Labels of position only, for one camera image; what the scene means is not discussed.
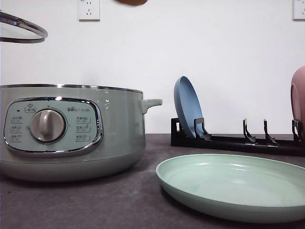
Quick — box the green plate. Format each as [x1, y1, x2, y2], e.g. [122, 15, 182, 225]
[155, 154, 305, 223]

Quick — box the brown potato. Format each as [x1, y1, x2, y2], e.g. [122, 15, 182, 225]
[115, 0, 148, 5]

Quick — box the glass steamer lid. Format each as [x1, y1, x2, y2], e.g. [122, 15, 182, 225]
[0, 11, 48, 43]

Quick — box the blue plate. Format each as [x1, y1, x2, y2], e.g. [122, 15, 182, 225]
[174, 76, 203, 138]

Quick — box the black plate rack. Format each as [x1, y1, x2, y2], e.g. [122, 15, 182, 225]
[171, 118, 305, 156]

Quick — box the green electric steamer pot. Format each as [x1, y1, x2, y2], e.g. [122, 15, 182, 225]
[0, 84, 162, 182]

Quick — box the pink plate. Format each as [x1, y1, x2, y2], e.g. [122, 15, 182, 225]
[291, 66, 305, 137]

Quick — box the white wall socket left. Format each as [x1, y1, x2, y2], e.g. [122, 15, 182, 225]
[79, 0, 101, 22]

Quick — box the white wall socket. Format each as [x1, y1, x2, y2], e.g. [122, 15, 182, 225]
[293, 0, 305, 21]
[79, 0, 101, 22]

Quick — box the white wall socket right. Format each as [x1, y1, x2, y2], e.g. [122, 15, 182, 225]
[293, 0, 305, 21]

